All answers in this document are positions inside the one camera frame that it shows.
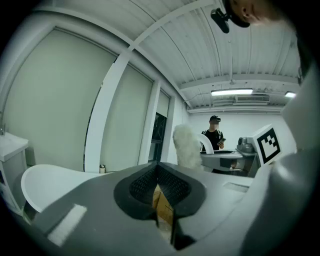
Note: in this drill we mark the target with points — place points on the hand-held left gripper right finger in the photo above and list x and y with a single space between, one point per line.
212 220

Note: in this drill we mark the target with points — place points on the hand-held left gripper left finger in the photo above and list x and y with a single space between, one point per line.
95 225

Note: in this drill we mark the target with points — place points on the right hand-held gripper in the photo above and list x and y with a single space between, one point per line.
267 146

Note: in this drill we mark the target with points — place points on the white fluffy duster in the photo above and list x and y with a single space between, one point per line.
185 147

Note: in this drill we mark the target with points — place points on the white bathtub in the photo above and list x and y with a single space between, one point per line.
50 180

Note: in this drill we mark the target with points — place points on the person's right hand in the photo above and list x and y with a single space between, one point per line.
240 170

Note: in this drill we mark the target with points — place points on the flat cardboard box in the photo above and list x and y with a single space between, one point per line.
163 202

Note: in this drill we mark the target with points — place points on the small white and brown cup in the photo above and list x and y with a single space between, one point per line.
102 169

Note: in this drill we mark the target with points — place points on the dark framed window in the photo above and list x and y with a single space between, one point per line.
158 135

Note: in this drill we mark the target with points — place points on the white ceiling pipes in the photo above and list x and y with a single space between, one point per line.
237 110

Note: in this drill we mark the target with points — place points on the ceiling strip light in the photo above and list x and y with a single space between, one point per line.
290 94
231 92

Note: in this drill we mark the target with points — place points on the half-raised pale roller blind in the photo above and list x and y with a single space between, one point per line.
163 103

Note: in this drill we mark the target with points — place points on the white air conditioner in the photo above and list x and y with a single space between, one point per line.
252 98

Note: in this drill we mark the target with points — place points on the white sink cabinet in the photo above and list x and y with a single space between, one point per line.
12 150

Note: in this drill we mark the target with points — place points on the person's black shirt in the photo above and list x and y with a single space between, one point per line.
305 52

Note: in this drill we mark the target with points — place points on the person's head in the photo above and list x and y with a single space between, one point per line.
257 11

